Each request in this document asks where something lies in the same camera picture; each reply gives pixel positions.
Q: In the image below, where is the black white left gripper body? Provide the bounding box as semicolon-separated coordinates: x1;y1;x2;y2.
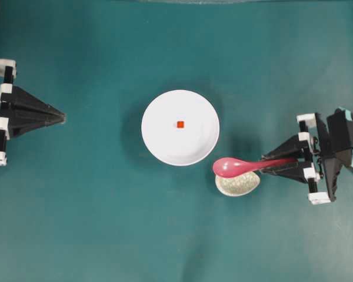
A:
0;58;18;173

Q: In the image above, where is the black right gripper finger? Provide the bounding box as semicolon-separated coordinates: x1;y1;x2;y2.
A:
261;162;311;183
261;135;308;160

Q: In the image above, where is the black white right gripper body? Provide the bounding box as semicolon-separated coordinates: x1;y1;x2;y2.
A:
297;113;341;205

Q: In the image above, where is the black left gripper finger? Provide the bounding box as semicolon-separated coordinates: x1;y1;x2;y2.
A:
8;116;66;139
1;86;65;118

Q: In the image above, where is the red plastic soup spoon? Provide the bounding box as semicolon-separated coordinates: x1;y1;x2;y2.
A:
212;157;297;178

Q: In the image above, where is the small red block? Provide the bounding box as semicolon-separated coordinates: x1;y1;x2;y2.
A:
176;121;184;129

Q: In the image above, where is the speckled ceramic spoon rest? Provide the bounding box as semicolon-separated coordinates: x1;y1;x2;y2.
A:
215;172;261;197

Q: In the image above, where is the white round bowl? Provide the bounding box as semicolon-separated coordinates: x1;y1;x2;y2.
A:
141;90;220;166

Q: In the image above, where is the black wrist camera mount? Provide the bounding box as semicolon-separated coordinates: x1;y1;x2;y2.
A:
327;108;353;170

